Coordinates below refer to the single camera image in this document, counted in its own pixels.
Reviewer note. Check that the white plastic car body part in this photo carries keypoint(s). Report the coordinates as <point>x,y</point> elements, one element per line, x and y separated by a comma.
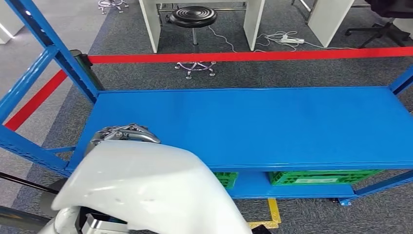
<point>145,187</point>

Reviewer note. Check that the blue metal shelf rack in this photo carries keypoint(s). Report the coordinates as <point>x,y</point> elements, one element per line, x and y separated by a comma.
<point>258,129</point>

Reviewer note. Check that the green plastic crate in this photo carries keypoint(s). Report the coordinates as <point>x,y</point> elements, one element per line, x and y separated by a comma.
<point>226,180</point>
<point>322,177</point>

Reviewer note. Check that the red barrier belt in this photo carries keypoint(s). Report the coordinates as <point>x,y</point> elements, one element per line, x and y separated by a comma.
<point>242,57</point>
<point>35,101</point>

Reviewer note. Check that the black round stool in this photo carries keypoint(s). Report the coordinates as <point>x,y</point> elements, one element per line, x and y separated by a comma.
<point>193,16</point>

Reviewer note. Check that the white power strip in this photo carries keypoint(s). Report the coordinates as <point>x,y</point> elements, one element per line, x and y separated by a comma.
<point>292,40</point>

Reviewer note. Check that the chrome stool base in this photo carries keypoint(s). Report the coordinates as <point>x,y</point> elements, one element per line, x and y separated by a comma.
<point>111,4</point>

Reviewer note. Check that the steel barrier stanchion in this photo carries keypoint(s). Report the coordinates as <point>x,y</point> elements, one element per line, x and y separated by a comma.
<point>53,197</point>

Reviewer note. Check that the black office chair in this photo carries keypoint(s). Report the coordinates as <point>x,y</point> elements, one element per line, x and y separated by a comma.
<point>380,30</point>

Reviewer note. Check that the white plinth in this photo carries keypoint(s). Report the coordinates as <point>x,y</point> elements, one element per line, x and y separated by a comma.
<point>9,19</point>

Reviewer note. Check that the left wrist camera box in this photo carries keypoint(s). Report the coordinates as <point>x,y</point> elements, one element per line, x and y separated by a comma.
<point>103,226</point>

